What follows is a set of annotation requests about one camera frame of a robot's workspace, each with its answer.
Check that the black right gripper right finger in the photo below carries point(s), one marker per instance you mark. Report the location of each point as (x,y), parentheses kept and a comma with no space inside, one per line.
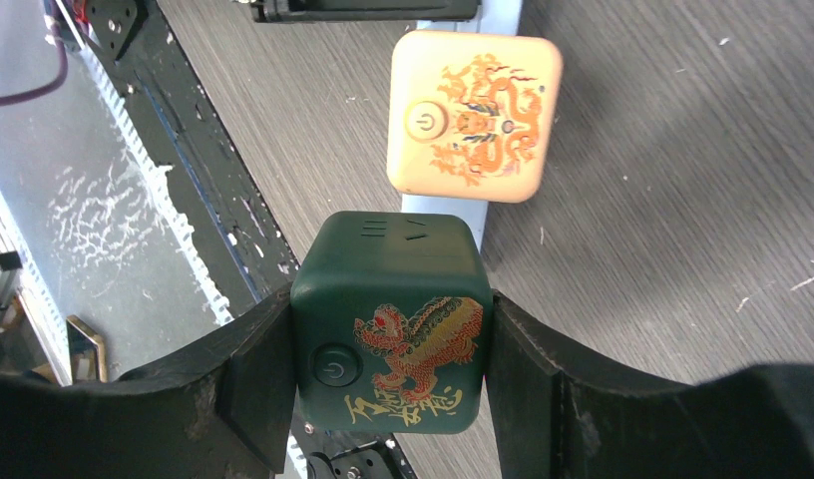
(562,410)

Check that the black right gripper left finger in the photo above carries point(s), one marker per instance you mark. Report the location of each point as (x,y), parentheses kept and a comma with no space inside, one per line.
(219,407)

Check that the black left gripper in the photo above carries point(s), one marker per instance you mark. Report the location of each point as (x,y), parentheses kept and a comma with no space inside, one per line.
(299,11)

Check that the dark green cube adapter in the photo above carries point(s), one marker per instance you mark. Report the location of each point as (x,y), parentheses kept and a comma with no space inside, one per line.
(392,316)

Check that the orange cube adapter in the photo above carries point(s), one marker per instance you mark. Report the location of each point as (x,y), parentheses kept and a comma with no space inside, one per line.
(470,114)

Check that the light blue power strip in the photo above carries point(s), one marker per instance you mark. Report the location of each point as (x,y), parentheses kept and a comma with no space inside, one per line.
(501,17)

